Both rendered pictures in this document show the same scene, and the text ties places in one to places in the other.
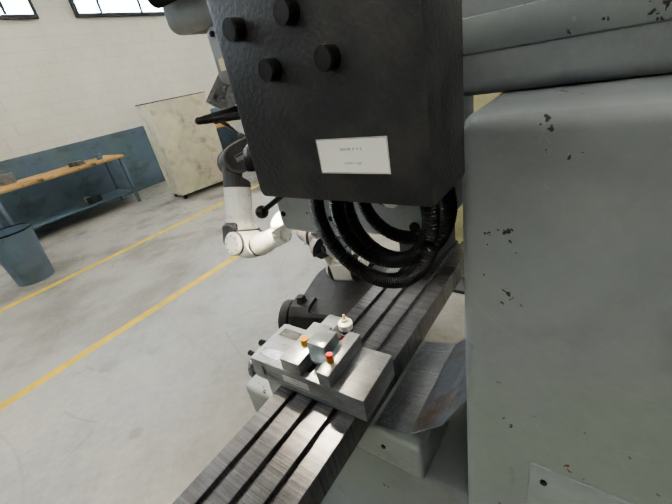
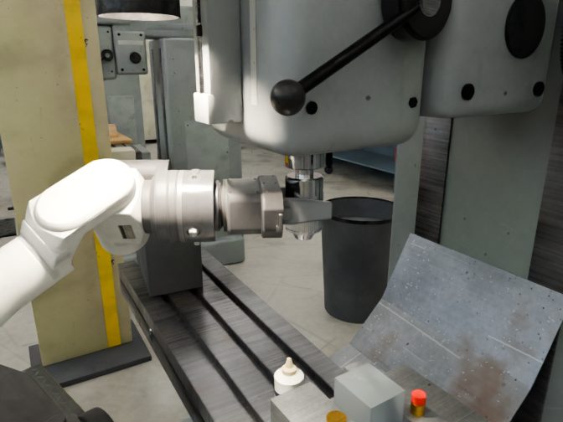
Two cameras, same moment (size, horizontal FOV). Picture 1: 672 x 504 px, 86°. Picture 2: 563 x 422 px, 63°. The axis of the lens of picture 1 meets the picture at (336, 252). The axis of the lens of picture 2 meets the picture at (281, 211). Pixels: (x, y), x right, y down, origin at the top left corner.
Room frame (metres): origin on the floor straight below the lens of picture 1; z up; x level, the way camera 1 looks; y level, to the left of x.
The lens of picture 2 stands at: (0.64, 0.52, 1.40)
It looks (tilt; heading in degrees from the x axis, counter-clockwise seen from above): 18 degrees down; 289
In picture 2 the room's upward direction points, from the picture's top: straight up
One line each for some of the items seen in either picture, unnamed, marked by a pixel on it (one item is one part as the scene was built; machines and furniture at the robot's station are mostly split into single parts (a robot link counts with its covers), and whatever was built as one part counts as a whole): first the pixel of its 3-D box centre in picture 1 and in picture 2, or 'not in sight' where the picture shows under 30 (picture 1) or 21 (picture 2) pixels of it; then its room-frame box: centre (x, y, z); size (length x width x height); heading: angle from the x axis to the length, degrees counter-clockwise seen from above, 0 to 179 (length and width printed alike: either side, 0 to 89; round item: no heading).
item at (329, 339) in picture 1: (324, 346); (368, 405); (0.70, 0.07, 1.03); 0.06 x 0.05 x 0.06; 142
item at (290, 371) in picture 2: (346, 330); (288, 392); (0.81, 0.01, 0.97); 0.04 x 0.04 x 0.11
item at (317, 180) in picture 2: not in sight; (304, 178); (0.80, -0.01, 1.26); 0.05 x 0.05 x 0.01
